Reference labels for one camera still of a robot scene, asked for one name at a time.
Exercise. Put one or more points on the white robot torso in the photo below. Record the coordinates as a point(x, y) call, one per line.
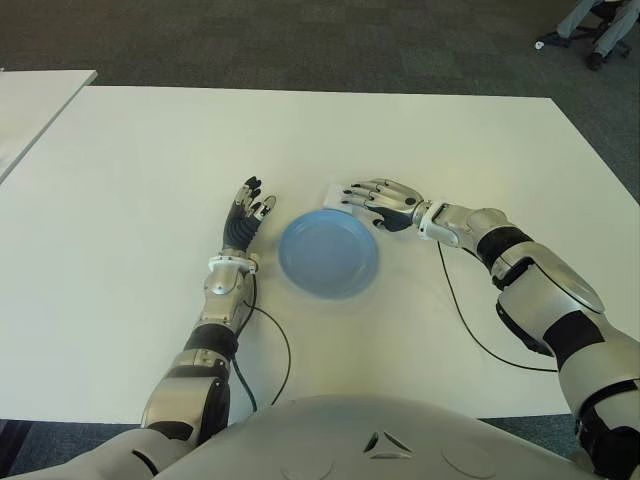
point(375, 440)

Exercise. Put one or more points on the blue plate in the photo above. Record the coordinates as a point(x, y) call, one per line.
point(325, 255)

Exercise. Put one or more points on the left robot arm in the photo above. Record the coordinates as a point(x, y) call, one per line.
point(225, 285)

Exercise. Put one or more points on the white side table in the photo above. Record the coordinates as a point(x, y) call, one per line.
point(35, 100)

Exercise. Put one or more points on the white charger block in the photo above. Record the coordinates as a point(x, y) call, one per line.
point(332, 197)

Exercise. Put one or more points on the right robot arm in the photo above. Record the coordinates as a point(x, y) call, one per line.
point(550, 290)

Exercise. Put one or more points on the black office chair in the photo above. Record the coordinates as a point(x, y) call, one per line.
point(575, 36)

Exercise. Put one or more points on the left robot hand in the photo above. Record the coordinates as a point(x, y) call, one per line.
point(240, 230)

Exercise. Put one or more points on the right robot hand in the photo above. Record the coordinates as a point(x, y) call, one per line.
point(395, 200)

